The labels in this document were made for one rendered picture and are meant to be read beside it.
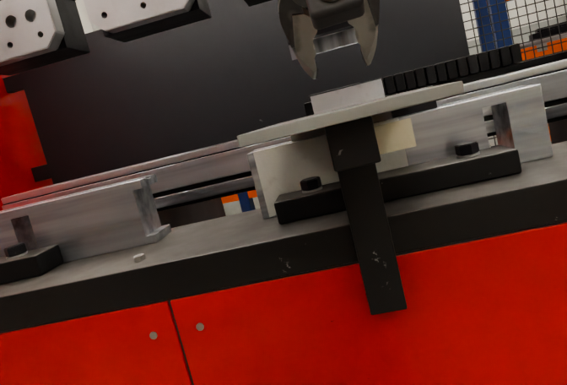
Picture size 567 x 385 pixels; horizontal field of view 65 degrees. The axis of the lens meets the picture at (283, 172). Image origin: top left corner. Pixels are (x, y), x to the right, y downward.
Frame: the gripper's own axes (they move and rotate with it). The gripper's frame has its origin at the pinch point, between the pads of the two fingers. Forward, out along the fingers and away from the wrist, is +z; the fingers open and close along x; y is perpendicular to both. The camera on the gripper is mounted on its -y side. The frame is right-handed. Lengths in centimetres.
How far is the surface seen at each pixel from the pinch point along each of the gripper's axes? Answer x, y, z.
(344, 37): -1.7, 10.2, 2.8
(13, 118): 86, 54, 28
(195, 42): 32, 58, 23
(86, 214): 40.4, -1.9, 12.7
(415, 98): -4.4, -17.4, -7.7
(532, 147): -21.7, -4.8, 16.2
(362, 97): -1.7, -2.7, 3.1
